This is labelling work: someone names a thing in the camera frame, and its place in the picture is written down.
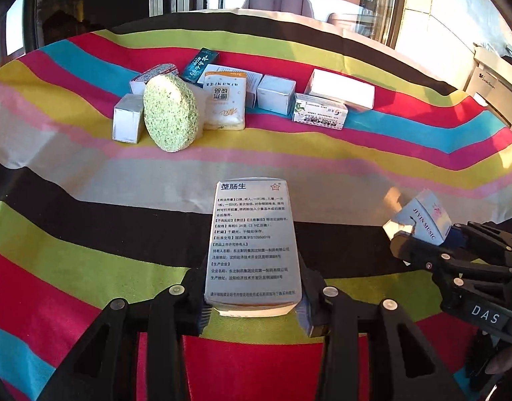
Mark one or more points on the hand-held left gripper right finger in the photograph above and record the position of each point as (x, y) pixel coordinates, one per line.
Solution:
(307, 317)

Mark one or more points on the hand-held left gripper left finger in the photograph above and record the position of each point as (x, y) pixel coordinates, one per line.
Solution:
(198, 315)

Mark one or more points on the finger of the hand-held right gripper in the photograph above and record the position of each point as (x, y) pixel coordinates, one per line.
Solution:
(485, 234)
(423, 255)

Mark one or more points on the small white printed box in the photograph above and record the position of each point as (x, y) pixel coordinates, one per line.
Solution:
(419, 217)

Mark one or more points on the silver medicine box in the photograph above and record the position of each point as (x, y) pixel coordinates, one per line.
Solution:
(252, 238)

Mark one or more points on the long white medicine box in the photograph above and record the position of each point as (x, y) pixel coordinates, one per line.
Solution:
(339, 87)

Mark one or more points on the orange-white medicine box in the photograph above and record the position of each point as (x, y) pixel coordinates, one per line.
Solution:
(224, 100)

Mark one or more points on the person's right hand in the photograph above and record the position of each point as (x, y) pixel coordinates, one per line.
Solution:
(500, 363)

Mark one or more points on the striped colourful cloth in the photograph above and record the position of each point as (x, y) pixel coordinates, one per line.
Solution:
(114, 200)

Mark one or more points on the green and white medicine box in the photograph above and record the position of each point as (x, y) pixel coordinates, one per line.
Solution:
(320, 112)

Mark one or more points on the green round sponge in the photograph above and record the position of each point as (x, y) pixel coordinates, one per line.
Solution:
(170, 112)

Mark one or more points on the small silver box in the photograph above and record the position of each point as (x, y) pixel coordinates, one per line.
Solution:
(128, 119)

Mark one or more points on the white cube box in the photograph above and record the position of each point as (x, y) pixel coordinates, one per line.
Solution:
(276, 95)

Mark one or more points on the narrow white box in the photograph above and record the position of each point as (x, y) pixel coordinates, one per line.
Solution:
(254, 90)

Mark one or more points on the red and white box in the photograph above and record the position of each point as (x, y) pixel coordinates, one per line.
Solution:
(153, 75)

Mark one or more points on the dark teal box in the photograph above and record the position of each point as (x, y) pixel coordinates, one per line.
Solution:
(199, 66)

